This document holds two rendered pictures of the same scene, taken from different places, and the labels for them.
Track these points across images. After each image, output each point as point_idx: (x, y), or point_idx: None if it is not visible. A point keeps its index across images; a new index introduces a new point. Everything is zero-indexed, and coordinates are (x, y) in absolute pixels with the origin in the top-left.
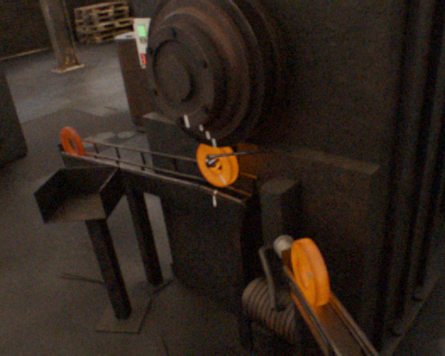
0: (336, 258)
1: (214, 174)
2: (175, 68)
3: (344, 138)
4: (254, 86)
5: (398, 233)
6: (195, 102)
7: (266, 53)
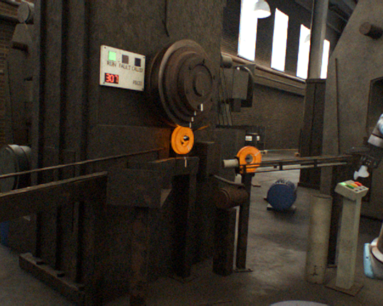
0: None
1: (183, 146)
2: (203, 78)
3: (207, 121)
4: None
5: None
6: (205, 96)
7: None
